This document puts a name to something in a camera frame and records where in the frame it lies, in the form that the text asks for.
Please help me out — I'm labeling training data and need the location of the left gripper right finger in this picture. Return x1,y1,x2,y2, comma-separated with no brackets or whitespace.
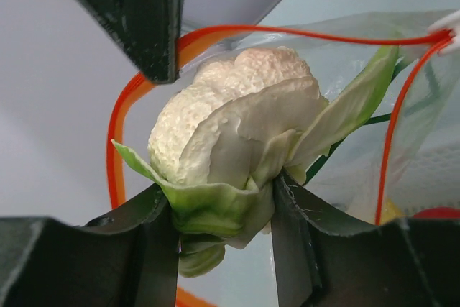
271,173,459,306

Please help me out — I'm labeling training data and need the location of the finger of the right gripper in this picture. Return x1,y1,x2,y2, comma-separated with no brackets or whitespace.
78,0,184,84

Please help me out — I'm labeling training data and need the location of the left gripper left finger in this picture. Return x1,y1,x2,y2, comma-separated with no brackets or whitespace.
1,185,178,306

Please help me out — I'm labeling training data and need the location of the clear orange zip bag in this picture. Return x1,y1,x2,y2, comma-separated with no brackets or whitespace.
106,10,460,307

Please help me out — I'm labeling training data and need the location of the cabbage head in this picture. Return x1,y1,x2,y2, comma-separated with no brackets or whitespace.
114,46,399,278

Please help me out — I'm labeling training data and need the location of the yellow lemon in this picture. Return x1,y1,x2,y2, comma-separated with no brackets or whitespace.
380,198,405,224

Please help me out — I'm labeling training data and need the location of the small red pepper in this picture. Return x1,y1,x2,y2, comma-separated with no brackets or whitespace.
413,206,460,219

